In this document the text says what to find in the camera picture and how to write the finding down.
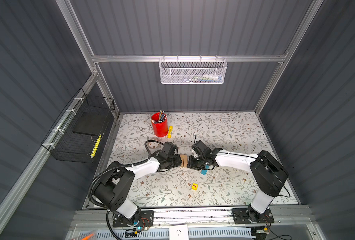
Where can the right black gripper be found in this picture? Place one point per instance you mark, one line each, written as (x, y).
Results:
(191, 165)

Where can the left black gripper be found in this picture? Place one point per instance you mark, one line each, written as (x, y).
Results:
(178, 162)

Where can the teal rectangular block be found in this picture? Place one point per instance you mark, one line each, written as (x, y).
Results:
(205, 170)

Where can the natural wood block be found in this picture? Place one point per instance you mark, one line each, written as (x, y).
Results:
(185, 161)
(182, 160)

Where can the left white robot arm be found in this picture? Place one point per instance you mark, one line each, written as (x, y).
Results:
(110, 188)

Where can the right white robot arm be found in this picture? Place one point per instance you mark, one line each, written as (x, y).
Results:
(269, 174)

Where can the clear tape roll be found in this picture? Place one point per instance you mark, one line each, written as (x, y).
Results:
(153, 146)

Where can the yellow marker on table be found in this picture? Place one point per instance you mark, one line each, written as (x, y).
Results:
(169, 132)

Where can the yellow cube red letter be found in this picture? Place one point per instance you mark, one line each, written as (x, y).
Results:
(194, 186)

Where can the red pen cup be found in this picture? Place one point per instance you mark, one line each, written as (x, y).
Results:
(159, 124)

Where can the yellow marker in basket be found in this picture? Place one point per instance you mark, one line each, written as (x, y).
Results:
(95, 147)

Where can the white power outlet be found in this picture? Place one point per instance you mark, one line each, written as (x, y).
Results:
(178, 232)

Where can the black foam pad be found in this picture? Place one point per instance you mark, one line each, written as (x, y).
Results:
(89, 124)

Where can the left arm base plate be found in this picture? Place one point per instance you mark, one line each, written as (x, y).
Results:
(142, 218)

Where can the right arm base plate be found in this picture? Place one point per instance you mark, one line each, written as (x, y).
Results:
(250, 216)

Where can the white wire mesh basket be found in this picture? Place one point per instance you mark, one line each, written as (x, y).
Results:
(192, 72)

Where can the black wire wall basket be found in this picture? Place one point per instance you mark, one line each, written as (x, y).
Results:
(63, 144)

